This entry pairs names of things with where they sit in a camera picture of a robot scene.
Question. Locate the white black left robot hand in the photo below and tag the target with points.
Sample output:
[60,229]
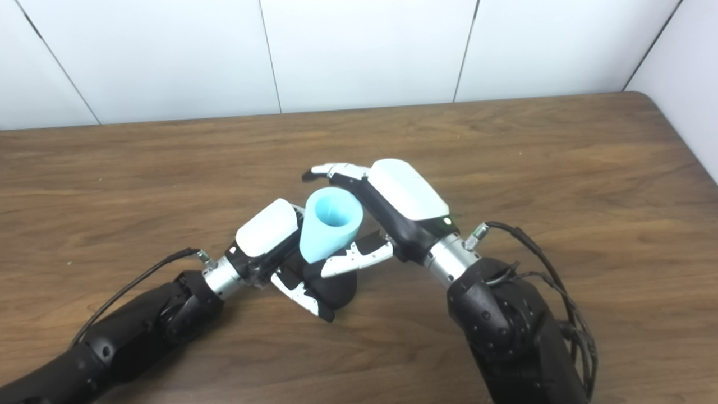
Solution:
[266,227]

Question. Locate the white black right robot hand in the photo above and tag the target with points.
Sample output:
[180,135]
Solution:
[406,193]

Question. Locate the black flared nozzle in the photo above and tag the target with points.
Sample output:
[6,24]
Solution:
[336,289]

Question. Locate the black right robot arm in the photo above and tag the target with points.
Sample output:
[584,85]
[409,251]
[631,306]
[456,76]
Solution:
[505,320]

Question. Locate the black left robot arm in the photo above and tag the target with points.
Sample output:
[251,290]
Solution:
[129,331]

